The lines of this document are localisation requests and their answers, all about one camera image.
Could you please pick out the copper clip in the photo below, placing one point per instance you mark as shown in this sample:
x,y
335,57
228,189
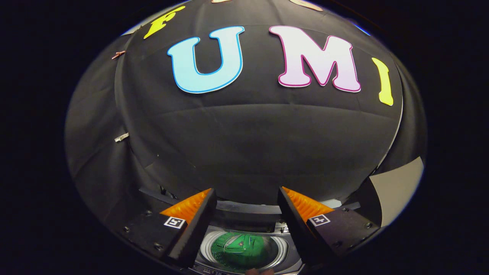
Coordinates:
x,y
118,54

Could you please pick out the green polo shirt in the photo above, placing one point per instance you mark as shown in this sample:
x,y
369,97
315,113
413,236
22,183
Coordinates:
x,y
244,250

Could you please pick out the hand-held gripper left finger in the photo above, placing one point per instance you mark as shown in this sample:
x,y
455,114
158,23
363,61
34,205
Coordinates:
x,y
198,233

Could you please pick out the grey washing machine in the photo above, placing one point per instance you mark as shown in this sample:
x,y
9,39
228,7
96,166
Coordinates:
x,y
284,248

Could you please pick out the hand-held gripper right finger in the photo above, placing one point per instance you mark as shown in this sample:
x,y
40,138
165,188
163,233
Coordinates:
x,y
296,229

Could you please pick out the silver clip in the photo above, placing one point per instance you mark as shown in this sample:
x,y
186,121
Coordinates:
x,y
121,137

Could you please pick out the silver grey appliance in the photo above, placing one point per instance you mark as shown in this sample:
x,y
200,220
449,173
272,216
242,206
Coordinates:
x,y
397,187

